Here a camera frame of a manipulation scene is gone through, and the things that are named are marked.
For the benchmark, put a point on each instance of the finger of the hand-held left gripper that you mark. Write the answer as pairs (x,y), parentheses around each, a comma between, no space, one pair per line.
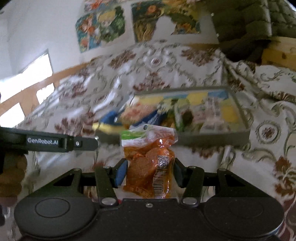
(85,144)

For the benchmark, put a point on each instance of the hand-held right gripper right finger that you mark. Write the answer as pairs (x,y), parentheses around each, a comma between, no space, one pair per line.
(178,173)

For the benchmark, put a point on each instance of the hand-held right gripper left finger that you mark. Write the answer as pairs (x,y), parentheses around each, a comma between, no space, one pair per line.
(121,172)

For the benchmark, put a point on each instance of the orange snack pouch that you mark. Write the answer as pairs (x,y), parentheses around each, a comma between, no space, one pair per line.
(148,166)

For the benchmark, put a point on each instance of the dark blue snack stick packet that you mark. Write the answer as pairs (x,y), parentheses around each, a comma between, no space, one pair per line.
(108,118)

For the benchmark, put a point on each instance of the grey tray with cartoon liner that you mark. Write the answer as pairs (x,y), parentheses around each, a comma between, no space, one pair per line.
(208,136)

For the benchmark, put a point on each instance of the green snack packet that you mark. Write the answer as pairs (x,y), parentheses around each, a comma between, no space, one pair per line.
(182,115)

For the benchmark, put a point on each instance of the clear nougat cake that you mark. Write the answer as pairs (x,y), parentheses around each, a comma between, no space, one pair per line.
(137,113)

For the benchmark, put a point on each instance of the person's left hand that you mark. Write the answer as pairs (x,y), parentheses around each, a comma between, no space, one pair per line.
(13,178)

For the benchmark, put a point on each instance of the window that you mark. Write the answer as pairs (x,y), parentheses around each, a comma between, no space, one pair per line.
(32,71)

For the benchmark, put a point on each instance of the floral printed satin blanket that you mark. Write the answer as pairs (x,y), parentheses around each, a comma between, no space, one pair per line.
(254,143)

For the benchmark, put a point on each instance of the olive quilted jacket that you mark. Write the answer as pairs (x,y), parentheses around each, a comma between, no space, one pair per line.
(242,27)

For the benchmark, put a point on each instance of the red-haired figure wall poster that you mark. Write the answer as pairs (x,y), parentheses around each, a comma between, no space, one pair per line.
(89,34)

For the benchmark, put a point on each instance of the blond figure wall poster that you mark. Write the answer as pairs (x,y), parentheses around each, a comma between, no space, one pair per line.
(111,24)

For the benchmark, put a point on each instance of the large yellow blue wall poster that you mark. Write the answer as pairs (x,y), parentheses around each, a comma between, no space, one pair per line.
(148,25)

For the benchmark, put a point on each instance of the orange figure wall poster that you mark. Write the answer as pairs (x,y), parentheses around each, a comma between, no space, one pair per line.
(99,4)

